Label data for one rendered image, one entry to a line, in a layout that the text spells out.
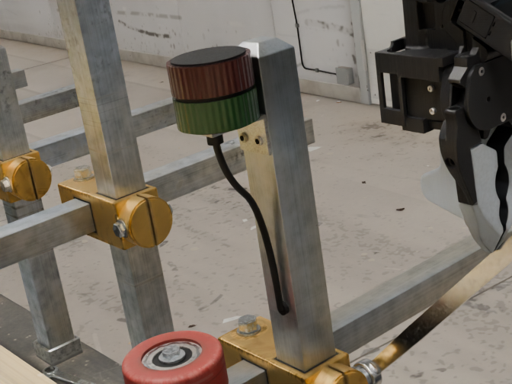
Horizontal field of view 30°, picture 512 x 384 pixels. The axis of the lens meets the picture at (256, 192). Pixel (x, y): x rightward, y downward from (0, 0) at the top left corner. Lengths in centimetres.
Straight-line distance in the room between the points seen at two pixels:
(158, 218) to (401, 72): 34
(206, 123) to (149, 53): 588
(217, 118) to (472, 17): 18
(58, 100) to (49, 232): 57
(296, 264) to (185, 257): 254
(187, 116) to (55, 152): 57
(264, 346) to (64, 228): 25
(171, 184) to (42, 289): 27
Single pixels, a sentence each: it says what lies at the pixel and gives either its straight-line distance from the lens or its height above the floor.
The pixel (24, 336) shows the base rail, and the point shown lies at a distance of 133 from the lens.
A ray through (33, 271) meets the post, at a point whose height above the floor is 83.
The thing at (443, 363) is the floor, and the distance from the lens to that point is 246.
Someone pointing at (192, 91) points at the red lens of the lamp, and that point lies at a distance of 65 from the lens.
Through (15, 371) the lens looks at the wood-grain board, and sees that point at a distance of 81.
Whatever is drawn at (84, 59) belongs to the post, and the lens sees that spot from 89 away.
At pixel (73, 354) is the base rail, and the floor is 70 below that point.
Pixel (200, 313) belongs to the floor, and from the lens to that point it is 287.
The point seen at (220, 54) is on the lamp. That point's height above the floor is 114.
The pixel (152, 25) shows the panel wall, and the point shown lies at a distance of 642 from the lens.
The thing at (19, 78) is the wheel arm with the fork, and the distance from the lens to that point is 174.
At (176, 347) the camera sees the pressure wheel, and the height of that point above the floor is 91.
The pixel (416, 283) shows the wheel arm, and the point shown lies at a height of 86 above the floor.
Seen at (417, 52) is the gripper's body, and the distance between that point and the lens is 67.
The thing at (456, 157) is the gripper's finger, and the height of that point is 106.
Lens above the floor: 126
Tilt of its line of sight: 20 degrees down
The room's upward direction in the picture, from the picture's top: 9 degrees counter-clockwise
